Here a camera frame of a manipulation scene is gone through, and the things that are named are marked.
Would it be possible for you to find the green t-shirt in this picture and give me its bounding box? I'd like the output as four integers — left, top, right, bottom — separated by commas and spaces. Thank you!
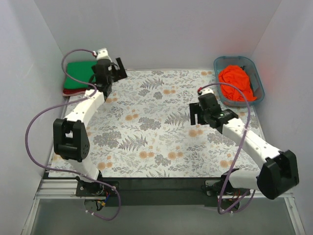
64, 61, 96, 90

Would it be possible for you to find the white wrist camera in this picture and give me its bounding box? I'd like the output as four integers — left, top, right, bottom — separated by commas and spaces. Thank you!
93, 48, 111, 61
198, 88, 214, 96

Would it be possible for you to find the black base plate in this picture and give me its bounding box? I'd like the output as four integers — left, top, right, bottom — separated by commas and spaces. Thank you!
75, 177, 250, 208

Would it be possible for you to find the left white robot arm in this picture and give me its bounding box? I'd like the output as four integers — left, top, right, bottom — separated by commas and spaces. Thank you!
53, 57, 127, 196

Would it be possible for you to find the aluminium frame rail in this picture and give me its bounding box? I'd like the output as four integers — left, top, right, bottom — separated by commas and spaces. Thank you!
34, 177, 294, 200

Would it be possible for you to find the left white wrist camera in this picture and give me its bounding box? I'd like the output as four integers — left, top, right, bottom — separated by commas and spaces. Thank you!
93, 48, 111, 61

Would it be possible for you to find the orange t-shirt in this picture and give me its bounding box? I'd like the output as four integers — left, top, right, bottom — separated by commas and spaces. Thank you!
218, 65, 257, 102

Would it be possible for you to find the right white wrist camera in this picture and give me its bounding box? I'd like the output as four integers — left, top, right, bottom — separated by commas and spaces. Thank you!
198, 88, 214, 96

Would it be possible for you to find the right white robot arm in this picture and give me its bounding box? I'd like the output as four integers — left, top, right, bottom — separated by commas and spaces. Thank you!
189, 89, 299, 200

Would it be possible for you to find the floral table mat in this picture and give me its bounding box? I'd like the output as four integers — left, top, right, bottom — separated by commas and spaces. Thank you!
47, 70, 279, 178

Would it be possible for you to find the folded red t-shirt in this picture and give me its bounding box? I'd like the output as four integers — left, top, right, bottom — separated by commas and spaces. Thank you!
62, 88, 86, 97

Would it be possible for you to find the blue plastic bin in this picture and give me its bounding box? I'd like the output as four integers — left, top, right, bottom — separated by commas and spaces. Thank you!
213, 56, 265, 107

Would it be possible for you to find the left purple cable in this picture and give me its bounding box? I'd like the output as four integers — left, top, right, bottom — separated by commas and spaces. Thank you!
25, 48, 122, 221

